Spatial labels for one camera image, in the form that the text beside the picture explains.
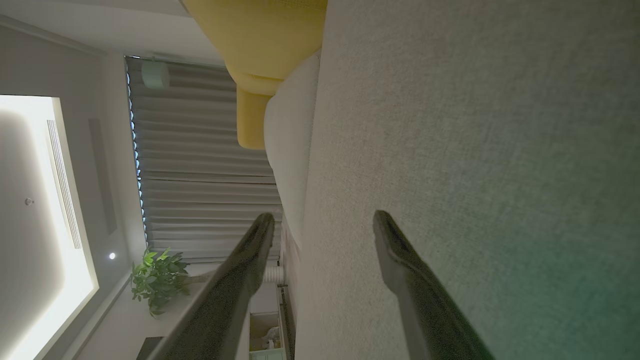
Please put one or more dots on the crumpled item inside cabinet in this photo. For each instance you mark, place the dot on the crumpled item inside cabinet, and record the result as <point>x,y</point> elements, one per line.
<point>271,337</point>

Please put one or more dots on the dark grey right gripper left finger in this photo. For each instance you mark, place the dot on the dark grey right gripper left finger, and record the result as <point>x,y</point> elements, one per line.
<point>225,310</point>

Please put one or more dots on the green potted tree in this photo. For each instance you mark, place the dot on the green potted tree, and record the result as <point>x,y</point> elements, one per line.
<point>157,282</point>

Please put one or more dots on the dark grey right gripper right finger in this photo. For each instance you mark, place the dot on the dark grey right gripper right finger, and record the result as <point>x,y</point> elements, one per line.
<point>425,310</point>

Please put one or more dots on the yellow sofa backrest cushion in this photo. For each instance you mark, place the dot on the yellow sofa backrest cushion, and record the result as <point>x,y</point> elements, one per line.
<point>252,120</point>
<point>260,35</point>

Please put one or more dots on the grey pleated curtain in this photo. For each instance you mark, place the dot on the grey pleated curtain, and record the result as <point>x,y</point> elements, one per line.
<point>200,165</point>

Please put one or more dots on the white ribbed plant pot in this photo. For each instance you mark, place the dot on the white ribbed plant pot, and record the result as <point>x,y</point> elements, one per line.
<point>274,274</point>

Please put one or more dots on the grey wooden TV cabinet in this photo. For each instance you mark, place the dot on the grey wooden TV cabinet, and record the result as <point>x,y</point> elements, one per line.
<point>265,305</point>

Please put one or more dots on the black wall television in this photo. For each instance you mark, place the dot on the black wall television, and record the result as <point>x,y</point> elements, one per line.
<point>149,349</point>

